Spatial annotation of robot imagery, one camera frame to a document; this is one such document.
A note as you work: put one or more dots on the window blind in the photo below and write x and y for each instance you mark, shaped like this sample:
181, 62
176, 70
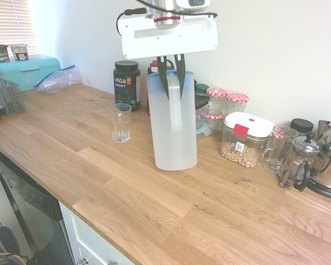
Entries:
8, 22

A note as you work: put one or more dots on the clear zip plastic bag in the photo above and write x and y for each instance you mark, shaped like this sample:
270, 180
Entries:
60, 80

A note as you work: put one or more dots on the translucent pitcher with blue lid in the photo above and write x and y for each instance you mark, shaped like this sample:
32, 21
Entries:
173, 149

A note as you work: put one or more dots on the black protein powder tub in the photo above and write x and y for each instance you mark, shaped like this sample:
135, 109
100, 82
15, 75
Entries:
125, 91

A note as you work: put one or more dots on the white cabinet drawer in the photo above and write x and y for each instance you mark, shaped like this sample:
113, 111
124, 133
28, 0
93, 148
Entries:
88, 240

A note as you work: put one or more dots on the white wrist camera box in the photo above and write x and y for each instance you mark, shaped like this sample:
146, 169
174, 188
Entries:
193, 3

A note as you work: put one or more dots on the white yogurt cup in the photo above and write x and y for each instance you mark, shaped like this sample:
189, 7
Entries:
19, 52

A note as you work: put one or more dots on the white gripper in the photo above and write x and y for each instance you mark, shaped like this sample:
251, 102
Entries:
168, 41

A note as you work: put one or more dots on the small jar red checkered lid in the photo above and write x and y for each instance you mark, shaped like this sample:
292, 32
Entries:
213, 114

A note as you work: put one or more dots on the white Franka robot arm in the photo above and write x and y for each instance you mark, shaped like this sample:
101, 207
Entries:
160, 5

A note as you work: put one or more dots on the red water bottle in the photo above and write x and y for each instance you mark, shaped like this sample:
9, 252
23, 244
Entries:
153, 67

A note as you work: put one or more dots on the clear drinking glass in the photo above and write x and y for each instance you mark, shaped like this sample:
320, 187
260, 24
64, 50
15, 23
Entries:
120, 124

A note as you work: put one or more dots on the teal bread box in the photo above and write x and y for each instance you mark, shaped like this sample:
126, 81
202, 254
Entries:
30, 69

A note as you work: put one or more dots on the glass French press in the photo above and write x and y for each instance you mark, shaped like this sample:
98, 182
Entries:
300, 160

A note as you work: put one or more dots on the stainless steel dishwasher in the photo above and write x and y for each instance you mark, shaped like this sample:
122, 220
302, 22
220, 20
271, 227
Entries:
36, 209

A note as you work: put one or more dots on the clear glass mug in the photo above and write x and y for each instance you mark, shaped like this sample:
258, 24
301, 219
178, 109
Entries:
273, 154

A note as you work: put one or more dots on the jar with black lid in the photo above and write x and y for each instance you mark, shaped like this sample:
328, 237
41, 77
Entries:
302, 124

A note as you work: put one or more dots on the clear container with dark lid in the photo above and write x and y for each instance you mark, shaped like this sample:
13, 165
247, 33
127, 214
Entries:
201, 100

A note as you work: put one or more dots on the cereal container with white lid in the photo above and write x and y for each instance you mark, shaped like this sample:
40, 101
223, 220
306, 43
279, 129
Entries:
248, 124

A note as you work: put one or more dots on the grey cutlery basket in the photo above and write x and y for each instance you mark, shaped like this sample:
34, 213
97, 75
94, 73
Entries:
8, 96

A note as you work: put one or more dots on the jar with green lid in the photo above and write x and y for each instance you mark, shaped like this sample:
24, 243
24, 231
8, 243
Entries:
202, 88

